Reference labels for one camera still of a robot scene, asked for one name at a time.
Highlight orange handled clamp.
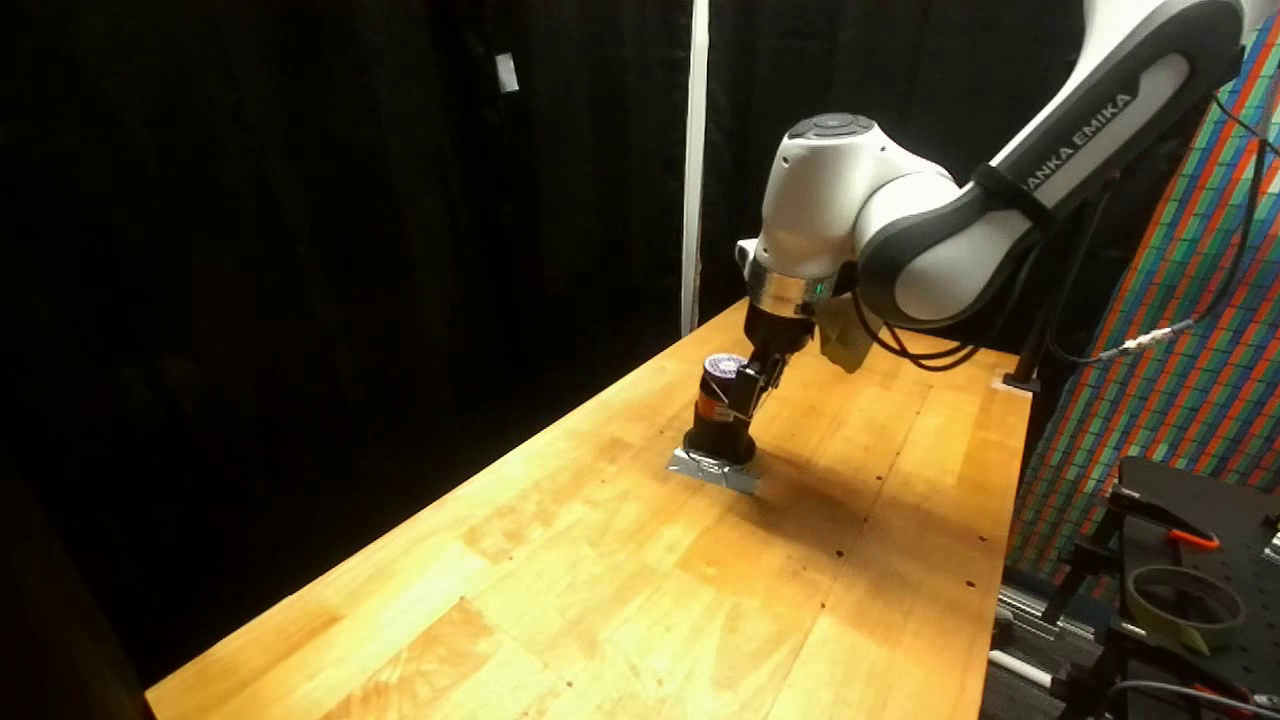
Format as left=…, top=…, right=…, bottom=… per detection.
left=1113, top=485, right=1219, bottom=551

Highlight roll of tape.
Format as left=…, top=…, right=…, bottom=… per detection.
left=1124, top=566, right=1245, bottom=656

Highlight white vertical pole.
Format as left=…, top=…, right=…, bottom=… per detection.
left=680, top=0, right=713, bottom=332

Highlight colourful patterned panel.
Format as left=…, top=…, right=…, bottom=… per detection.
left=1009, top=9, right=1280, bottom=581

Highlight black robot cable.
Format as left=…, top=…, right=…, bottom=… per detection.
left=846, top=76, right=1280, bottom=377

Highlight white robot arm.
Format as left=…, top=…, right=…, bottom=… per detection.
left=742, top=0, right=1245, bottom=387

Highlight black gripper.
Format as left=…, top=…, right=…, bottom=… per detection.
left=746, top=309, right=813, bottom=387

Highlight silver tape strip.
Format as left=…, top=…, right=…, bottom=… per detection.
left=667, top=449, right=759, bottom=495

